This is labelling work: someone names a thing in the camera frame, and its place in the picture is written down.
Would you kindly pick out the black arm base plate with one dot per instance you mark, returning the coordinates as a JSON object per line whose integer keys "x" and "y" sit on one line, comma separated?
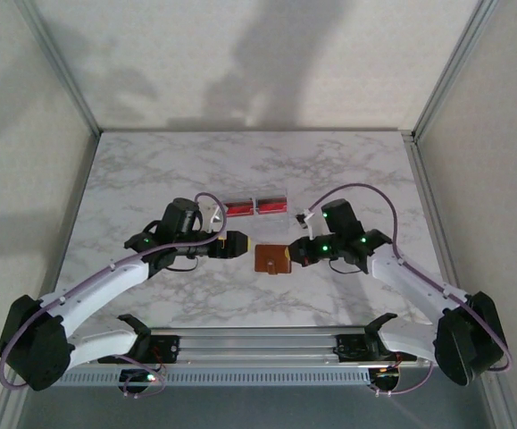
{"x": 169, "y": 348}
{"x": 349, "y": 348}

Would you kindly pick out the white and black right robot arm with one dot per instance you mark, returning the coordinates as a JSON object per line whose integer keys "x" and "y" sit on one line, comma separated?
{"x": 419, "y": 286}

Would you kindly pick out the brown leather card holder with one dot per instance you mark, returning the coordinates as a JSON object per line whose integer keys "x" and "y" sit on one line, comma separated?
{"x": 269, "y": 259}

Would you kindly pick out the aluminium side rail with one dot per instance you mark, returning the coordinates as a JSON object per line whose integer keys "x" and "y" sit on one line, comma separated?
{"x": 75, "y": 210}
{"x": 419, "y": 170}

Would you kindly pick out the aluminium mounting rail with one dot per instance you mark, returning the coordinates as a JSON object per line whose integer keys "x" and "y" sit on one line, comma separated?
{"x": 258, "y": 348}

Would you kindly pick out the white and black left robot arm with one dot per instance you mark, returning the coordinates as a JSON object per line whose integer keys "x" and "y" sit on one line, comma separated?
{"x": 102, "y": 281}

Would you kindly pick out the aluminium frame post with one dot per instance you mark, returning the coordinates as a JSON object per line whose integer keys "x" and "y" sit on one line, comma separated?
{"x": 61, "y": 71}
{"x": 5, "y": 411}
{"x": 503, "y": 404}
{"x": 454, "y": 67}

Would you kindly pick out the black base electronics module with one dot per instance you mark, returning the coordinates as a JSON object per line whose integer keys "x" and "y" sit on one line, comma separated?
{"x": 139, "y": 380}
{"x": 385, "y": 380}

